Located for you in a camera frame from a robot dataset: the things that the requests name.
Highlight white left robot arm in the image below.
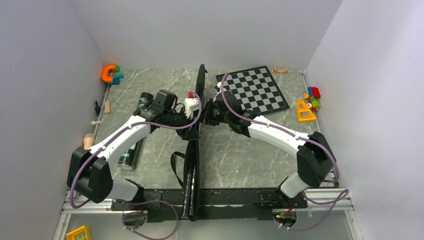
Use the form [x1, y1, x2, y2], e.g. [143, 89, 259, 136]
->
[67, 90, 202, 210]

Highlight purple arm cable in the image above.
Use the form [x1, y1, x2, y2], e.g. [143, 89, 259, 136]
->
[68, 91, 204, 240]
[220, 72, 350, 232]

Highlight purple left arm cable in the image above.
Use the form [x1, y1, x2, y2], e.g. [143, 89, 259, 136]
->
[68, 91, 204, 240]

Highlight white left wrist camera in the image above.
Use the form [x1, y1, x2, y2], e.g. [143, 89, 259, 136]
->
[183, 91, 202, 119]

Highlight black racket bag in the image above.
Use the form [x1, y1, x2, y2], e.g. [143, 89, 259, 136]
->
[170, 63, 210, 222]

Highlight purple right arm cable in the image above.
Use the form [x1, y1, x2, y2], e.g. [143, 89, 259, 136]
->
[220, 72, 350, 232]

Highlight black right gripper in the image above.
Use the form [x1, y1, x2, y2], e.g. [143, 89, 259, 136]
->
[197, 98, 232, 127]

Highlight small black figure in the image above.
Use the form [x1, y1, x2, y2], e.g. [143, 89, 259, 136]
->
[94, 100, 101, 116]

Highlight small wooden block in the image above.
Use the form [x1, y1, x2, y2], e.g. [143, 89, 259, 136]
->
[103, 100, 111, 114]

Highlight colourful brick toy stack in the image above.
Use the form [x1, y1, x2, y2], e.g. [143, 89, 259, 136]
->
[303, 86, 321, 112]

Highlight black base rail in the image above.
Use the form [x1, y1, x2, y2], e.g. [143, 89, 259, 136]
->
[111, 187, 308, 223]

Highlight yellow triangle toy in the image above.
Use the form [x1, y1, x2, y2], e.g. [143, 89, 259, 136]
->
[296, 100, 317, 123]

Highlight orange letter toy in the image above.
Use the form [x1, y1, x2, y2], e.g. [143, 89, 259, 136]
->
[100, 63, 117, 83]

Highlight beige rolling pin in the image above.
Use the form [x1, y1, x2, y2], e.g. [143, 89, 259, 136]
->
[83, 133, 95, 150]

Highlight yellow window toy frame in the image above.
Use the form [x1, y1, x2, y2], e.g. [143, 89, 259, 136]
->
[66, 225, 92, 240]

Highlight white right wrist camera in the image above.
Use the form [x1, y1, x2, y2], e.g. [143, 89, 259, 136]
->
[213, 81, 226, 102]

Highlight teal green toy blocks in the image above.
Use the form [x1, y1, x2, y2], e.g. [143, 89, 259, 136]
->
[110, 65, 124, 86]

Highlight black white chessboard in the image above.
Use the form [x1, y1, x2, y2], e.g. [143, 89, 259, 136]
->
[223, 66, 290, 115]

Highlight wooden arch block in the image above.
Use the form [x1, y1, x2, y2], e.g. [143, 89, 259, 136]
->
[273, 66, 289, 74]

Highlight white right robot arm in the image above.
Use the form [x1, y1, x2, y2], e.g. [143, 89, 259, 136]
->
[201, 91, 336, 208]

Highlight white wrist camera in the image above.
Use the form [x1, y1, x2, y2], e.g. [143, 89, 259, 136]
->
[213, 81, 226, 102]
[183, 91, 202, 119]

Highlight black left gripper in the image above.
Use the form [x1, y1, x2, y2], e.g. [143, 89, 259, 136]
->
[163, 106, 201, 141]

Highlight black shuttlecock tube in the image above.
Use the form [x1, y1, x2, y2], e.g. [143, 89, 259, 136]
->
[117, 92, 154, 171]

